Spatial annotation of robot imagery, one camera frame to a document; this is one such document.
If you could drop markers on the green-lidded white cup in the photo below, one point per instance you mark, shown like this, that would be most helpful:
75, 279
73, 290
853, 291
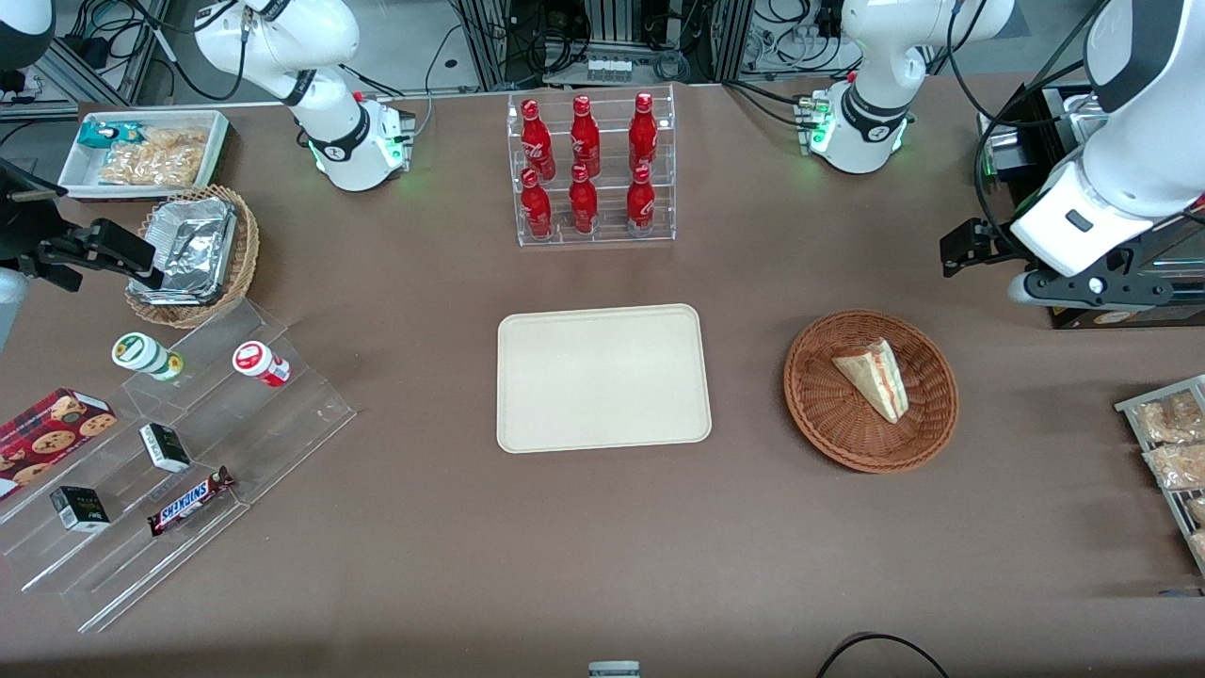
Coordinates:
141, 354

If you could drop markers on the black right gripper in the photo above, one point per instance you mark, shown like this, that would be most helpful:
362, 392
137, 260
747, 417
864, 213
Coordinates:
21, 226

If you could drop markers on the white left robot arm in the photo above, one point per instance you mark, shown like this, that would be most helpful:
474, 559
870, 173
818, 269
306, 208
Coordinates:
866, 122

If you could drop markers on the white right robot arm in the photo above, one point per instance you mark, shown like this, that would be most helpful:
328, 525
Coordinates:
344, 146

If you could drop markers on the clear acrylic stepped shelf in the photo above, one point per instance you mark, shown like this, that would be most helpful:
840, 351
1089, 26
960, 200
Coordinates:
282, 424

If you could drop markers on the cream plastic serving tray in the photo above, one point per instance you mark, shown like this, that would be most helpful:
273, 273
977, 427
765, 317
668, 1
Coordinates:
602, 377

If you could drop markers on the red-lidded white cup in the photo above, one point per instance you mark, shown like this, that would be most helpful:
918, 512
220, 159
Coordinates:
259, 362

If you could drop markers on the red cookie box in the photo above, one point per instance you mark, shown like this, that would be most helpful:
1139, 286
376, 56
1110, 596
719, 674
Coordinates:
52, 433

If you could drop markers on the clear acrylic bottle rack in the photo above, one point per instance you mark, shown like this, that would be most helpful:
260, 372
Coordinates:
607, 240

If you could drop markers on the teal snack packet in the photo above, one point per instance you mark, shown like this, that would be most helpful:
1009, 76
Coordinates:
102, 134

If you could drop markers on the round brown wicker basket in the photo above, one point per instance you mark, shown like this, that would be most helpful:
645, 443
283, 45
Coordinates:
828, 414

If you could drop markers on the white rectangular snack bin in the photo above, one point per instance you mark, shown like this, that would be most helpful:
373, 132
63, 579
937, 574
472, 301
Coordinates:
80, 174

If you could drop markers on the clear bag of crackers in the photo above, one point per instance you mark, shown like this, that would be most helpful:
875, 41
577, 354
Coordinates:
160, 158

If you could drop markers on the silver foil container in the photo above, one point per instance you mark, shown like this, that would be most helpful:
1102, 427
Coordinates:
193, 247

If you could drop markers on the triangle sandwich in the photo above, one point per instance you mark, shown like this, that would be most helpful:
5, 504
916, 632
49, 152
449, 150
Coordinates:
877, 381

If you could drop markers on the small black carton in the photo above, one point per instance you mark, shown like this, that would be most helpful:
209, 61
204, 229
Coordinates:
79, 508
166, 447

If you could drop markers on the small tan wicker basket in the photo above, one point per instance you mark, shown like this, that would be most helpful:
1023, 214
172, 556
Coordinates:
247, 245

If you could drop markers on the black equipment box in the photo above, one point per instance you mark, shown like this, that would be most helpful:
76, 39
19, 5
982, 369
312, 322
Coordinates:
1045, 104

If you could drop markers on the red cola bottle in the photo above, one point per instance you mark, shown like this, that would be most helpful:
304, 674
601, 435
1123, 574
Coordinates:
643, 134
640, 203
583, 205
537, 141
585, 139
537, 209

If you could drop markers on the small grey device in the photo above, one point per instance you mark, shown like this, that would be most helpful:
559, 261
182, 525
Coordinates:
614, 669

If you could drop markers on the Snickers chocolate bar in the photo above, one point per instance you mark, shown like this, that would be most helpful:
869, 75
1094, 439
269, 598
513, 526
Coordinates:
190, 501

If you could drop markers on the clear bag of snacks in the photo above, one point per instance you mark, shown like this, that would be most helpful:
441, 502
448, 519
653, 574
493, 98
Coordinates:
1179, 466
1172, 417

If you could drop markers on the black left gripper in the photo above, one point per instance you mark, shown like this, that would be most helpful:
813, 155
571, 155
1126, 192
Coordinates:
995, 239

